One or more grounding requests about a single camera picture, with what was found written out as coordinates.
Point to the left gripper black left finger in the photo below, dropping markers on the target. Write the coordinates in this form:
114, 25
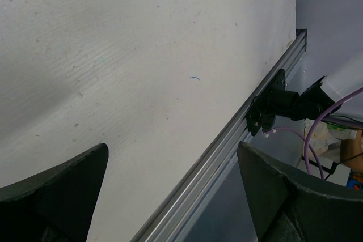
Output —
56, 204

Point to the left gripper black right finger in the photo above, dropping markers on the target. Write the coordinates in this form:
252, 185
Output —
287, 204

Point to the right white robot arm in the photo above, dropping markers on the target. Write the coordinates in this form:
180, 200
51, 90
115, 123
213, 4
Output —
322, 98

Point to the clutter beyond table edge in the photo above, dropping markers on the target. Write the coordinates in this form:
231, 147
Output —
339, 150

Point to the aluminium mounting rail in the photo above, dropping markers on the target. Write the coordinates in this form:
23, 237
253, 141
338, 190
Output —
175, 210

